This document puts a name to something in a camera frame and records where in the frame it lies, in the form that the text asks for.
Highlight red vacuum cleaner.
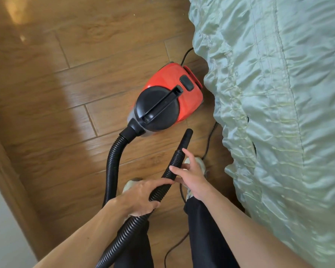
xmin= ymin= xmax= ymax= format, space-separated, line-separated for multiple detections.
xmin=126 ymin=61 xmax=204 ymax=137

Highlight person's grey shoe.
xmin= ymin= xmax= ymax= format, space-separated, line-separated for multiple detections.
xmin=122 ymin=178 xmax=143 ymax=194
xmin=183 ymin=156 xmax=208 ymax=203

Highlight person's left grey shoe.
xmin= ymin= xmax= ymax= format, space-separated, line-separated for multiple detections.
xmin=122 ymin=178 xmax=143 ymax=194

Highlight person's right hand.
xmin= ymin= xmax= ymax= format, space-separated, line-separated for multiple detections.
xmin=169 ymin=147 xmax=214 ymax=204

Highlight black corrugated vacuum hose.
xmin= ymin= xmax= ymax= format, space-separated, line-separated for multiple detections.
xmin=95 ymin=127 xmax=195 ymax=268

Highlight person's right grey shoe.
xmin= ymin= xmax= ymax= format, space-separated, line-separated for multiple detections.
xmin=183 ymin=156 xmax=208 ymax=203

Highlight person's left hand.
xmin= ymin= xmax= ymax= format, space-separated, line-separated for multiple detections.
xmin=109 ymin=178 xmax=176 ymax=218

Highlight person's right forearm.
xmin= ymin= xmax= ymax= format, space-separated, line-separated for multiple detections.
xmin=198 ymin=189 xmax=315 ymax=268

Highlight person's left forearm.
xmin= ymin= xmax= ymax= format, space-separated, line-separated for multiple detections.
xmin=33 ymin=199 xmax=129 ymax=268

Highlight person's dark trousers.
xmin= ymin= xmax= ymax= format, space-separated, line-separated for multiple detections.
xmin=113 ymin=197 xmax=240 ymax=268

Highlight black power cord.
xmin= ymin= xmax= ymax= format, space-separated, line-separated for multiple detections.
xmin=164 ymin=47 xmax=219 ymax=268

